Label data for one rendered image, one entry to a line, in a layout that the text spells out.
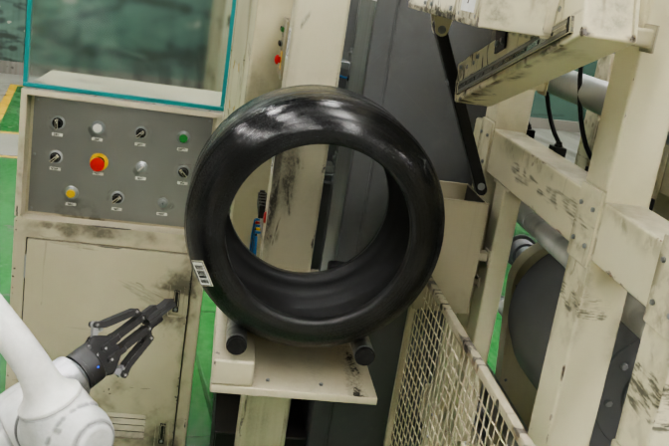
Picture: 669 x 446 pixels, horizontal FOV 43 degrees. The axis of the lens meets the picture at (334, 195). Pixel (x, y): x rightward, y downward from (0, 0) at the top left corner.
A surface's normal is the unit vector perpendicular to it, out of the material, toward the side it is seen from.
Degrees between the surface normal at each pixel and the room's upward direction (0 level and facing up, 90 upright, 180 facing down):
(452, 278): 90
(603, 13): 72
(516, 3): 90
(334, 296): 40
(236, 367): 90
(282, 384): 0
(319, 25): 90
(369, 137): 80
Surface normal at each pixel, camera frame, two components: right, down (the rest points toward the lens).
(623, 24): 0.15, -0.04
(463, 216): 0.11, 0.27
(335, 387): 0.15, -0.96
